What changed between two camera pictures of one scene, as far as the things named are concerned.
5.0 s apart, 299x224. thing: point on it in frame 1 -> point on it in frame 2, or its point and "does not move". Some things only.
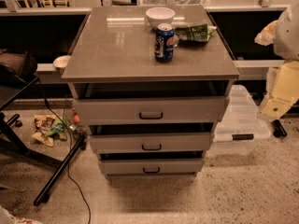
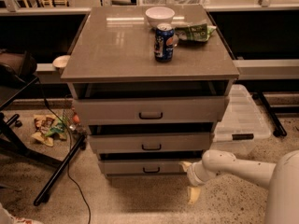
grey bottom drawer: (154, 167) does not move
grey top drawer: (151, 110) does not move
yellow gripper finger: (267, 35) -> (185, 165)
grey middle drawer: (154, 143) does not move
